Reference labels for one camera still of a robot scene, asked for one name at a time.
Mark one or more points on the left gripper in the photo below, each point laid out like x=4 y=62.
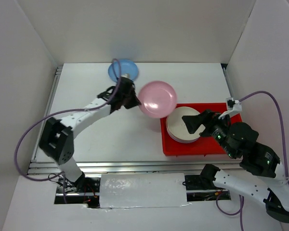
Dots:
x=135 y=101

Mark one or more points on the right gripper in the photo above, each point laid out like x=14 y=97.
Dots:
x=207 y=117

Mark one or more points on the cream white plate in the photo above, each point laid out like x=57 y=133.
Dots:
x=176 y=127

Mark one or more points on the pink plate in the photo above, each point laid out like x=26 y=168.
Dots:
x=158 y=99

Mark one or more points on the blue plate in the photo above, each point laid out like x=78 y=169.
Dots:
x=118 y=68

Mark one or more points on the purple plate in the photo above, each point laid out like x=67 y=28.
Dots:
x=184 y=141

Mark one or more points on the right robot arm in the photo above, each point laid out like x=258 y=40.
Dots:
x=239 y=140

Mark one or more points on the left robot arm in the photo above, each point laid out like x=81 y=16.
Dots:
x=57 y=138

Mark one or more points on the white foam block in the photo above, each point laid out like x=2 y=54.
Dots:
x=142 y=190

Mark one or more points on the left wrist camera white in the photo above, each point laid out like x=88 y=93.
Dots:
x=126 y=75

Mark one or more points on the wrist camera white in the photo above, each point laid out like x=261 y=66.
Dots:
x=234 y=107
x=126 y=75

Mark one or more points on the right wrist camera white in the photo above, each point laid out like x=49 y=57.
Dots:
x=234 y=107

